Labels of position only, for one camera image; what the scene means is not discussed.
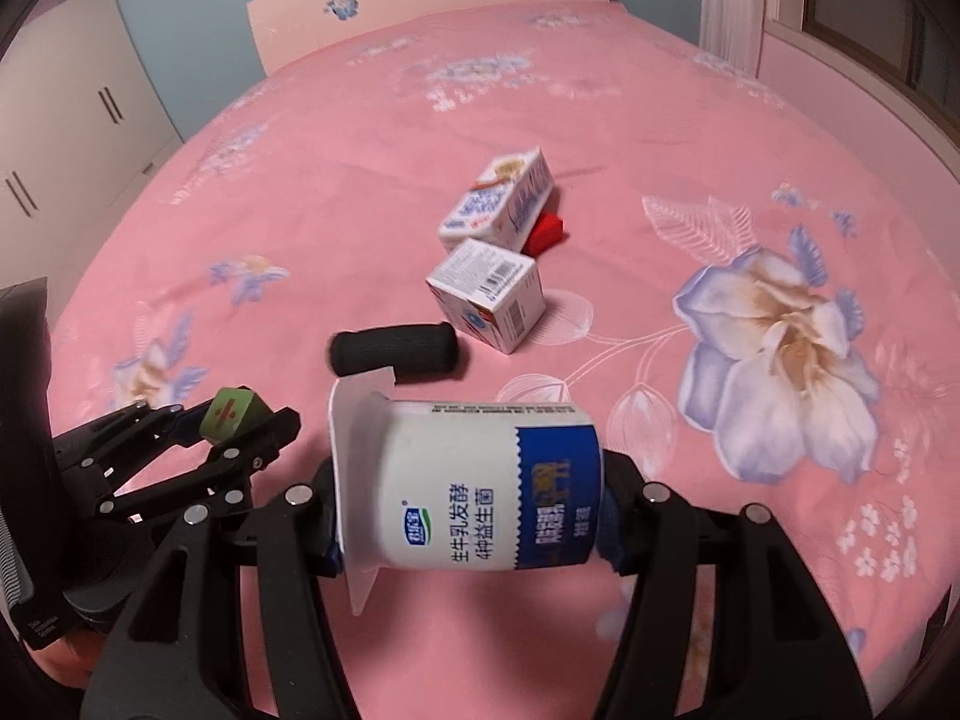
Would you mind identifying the pale curtain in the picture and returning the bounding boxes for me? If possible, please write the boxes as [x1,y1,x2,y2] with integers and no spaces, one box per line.
[697,0,773,80]

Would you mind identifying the black foam cylinder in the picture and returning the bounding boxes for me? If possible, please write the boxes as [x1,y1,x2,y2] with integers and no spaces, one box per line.
[328,322,458,380]

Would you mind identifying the cream wardrobe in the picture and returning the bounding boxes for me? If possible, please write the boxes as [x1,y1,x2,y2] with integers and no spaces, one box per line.
[0,0,185,290]

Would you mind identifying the window with pink frame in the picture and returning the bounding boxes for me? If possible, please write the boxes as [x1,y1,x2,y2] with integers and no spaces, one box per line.
[757,0,960,136]

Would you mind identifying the white milk carton gold print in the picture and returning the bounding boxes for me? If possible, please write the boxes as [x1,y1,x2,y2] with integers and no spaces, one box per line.
[439,148,556,252]

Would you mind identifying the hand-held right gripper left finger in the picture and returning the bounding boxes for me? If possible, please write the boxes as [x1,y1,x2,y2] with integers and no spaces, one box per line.
[79,457,361,720]

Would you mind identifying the small white milk carton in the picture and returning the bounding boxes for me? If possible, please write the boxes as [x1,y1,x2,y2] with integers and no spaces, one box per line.
[425,238,546,355]

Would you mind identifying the red wooden block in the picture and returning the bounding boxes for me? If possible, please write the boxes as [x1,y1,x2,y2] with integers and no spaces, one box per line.
[523,211,567,257]

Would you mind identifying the pink floral bedsheet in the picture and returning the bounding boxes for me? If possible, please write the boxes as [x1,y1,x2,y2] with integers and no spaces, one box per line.
[45,0,960,720]

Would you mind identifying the white and blue yogurt cup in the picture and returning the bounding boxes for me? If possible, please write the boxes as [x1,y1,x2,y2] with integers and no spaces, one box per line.
[328,367,605,616]

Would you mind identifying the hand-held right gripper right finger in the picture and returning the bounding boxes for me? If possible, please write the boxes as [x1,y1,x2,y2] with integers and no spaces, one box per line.
[592,450,875,720]

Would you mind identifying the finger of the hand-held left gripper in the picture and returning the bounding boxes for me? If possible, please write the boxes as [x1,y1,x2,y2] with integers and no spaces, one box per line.
[94,405,303,523]
[51,400,217,470]

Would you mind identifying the green block with red mark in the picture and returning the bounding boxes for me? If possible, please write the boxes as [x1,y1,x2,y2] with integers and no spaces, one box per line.
[201,388,272,443]

